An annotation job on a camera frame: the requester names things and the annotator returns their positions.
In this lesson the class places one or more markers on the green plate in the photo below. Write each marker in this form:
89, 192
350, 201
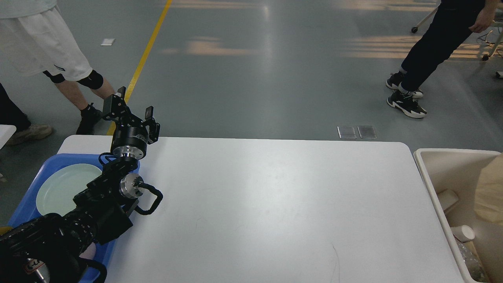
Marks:
57, 192

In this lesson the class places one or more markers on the white chair frame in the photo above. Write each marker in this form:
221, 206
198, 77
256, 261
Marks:
491, 41

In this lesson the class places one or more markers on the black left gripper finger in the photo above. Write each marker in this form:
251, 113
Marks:
153, 128
116, 110

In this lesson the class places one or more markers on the white side table corner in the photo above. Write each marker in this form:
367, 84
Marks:
6, 132

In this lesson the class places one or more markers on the white paper cup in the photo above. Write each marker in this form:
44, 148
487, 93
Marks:
447, 199

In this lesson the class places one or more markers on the person in white shirt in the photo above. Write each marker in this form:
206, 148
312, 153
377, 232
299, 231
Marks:
35, 38

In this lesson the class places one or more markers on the dark teal mug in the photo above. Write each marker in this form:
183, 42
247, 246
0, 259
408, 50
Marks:
4, 229

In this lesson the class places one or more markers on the pink mug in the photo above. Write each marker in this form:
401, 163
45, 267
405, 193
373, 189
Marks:
89, 252

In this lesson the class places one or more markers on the person at left edge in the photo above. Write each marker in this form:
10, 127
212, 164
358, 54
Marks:
11, 114

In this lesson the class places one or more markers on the blue plastic tray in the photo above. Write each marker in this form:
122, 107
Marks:
27, 210

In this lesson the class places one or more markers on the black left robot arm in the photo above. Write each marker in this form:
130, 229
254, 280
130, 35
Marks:
48, 249

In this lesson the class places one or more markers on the small paper cup in bin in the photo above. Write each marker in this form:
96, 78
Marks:
463, 233

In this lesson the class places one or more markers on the person in dark jeans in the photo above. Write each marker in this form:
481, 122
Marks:
453, 23

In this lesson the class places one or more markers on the floor metal plate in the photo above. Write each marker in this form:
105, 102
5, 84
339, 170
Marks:
367, 132
346, 132

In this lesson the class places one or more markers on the right floor metal plate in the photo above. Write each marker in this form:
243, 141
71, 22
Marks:
367, 132

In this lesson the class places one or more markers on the brown paper bag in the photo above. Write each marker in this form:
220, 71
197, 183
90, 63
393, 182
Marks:
488, 202

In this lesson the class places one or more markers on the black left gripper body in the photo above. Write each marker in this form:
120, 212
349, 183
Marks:
129, 140

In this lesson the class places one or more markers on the beige plastic bin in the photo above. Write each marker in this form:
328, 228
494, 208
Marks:
459, 170

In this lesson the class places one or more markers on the clear plastic wrapper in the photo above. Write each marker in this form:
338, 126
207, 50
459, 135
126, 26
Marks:
472, 261

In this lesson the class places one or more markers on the left floor metal plate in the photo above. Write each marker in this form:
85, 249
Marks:
346, 132

